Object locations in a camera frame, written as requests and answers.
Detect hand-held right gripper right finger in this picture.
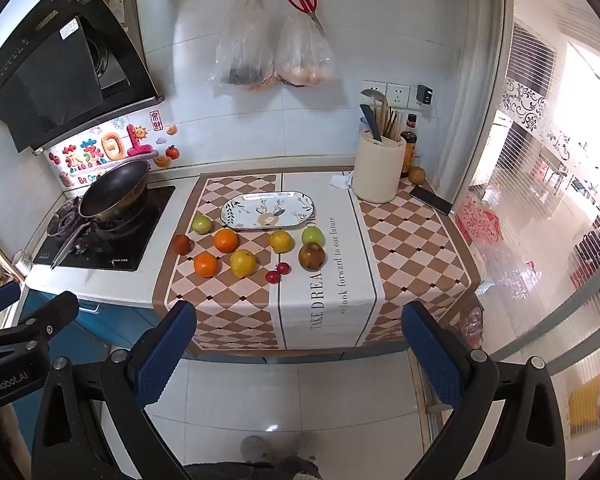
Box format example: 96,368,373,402
401,301,567,480

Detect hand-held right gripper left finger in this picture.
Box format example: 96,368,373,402
32,301,198,480

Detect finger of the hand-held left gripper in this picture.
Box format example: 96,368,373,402
0,281,22,322
17,291,80,343

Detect orange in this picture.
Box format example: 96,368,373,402
213,228,239,253
194,253,220,278

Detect yellow lemon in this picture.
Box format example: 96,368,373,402
270,230,294,254
229,249,257,279

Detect brown round fruit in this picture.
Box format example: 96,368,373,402
298,242,326,271

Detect floral ceramic plate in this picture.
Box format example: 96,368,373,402
220,191,317,231

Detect checkered brown table mat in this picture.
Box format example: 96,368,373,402
152,167,481,358

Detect black gas stove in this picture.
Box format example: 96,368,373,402
32,185,177,272

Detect black wok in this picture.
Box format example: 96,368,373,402
87,195,154,235

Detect red paper-cut door sticker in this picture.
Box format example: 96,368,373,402
455,196,504,247

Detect grey fuzzy slipper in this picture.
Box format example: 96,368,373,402
241,435,271,463

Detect black frying pan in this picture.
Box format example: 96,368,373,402
50,160,152,271

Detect black smartphone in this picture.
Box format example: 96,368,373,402
409,186,454,216

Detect person's dark clothing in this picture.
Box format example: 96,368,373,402
182,455,323,480

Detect cream utensil holder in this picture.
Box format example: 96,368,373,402
352,130,407,205

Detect dark sauce bottle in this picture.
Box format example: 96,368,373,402
400,113,421,179

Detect patterned glass sliding door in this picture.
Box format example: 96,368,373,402
452,0,600,463

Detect bunch of wooden chopsticks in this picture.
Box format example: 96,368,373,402
375,105,404,144

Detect black range hood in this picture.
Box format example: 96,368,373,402
0,0,163,154

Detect clear bag with dark contents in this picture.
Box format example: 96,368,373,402
212,0,277,92

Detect clear bag with eggs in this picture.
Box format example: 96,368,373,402
274,12,337,87

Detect red scissors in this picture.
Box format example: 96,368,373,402
286,0,326,36

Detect colourful wall stickers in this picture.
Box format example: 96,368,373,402
47,109,181,190

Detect black handled knife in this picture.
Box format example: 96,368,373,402
359,104,384,143

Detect white wall socket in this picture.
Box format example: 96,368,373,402
386,82,411,110
362,80,387,107

